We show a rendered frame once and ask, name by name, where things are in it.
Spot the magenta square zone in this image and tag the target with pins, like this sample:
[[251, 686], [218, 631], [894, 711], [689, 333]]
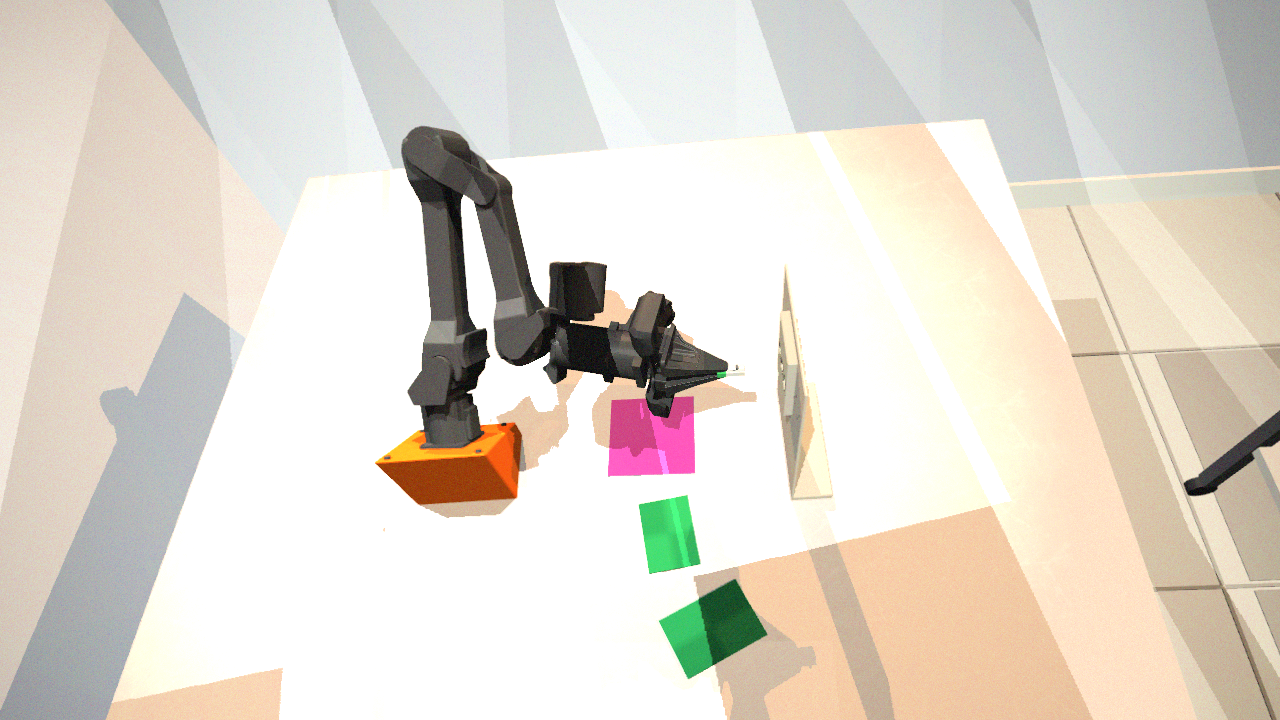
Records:
[[643, 444]]

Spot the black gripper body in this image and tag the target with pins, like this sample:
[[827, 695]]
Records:
[[636, 354]]

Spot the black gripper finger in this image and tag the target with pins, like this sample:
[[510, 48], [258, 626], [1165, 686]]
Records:
[[679, 383], [681, 358]]

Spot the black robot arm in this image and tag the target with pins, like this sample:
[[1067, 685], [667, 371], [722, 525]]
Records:
[[441, 168]]

